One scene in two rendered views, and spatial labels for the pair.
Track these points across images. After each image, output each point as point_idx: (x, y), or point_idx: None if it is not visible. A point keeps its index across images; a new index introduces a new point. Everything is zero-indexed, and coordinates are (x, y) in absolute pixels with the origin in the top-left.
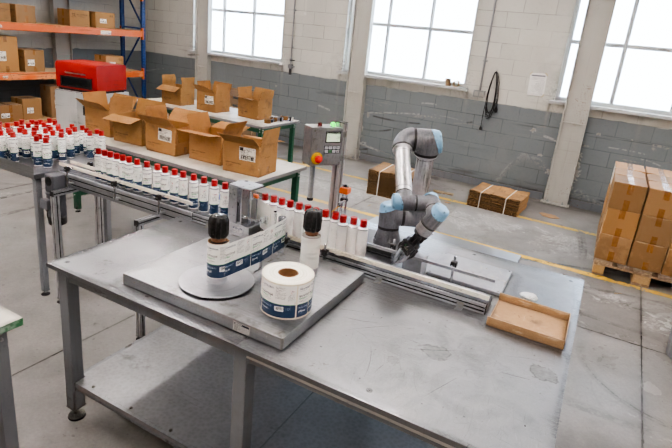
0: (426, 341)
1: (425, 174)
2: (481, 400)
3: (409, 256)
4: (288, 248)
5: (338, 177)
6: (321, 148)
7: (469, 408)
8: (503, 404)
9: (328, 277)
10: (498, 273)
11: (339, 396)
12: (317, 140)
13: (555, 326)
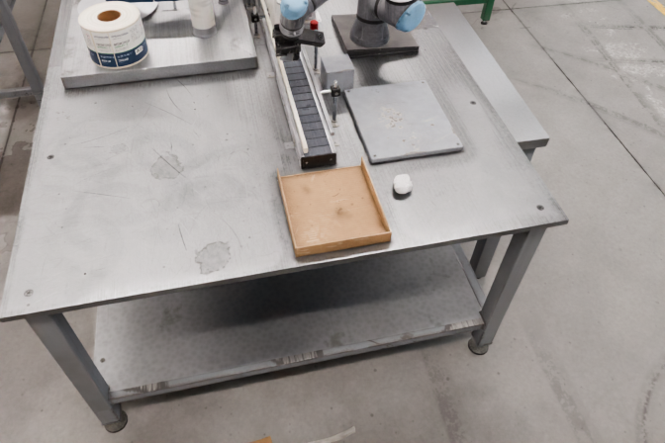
0: (181, 153)
1: None
2: (103, 228)
3: (275, 54)
4: (242, 0)
5: None
6: None
7: (80, 225)
8: (111, 246)
9: (212, 44)
10: (433, 137)
11: None
12: None
13: (353, 232)
